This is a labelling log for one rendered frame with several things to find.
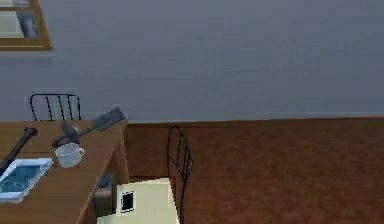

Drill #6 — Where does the dark grey spatula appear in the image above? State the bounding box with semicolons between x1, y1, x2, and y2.
51;106;126;148

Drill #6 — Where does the white mug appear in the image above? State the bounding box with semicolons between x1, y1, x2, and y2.
54;142;86;169

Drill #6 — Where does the brown wooden table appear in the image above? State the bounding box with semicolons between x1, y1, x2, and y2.
0;119;131;224

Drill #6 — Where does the black long stick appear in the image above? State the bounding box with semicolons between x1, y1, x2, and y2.
0;126;39;172

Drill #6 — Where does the white framed blue tray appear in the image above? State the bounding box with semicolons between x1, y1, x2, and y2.
0;157;54;205

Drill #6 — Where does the cream seat black wire chair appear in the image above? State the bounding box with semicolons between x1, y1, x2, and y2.
96;125;195;224

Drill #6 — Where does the wooden framed wall picture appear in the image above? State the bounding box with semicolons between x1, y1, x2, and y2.
0;0;55;52

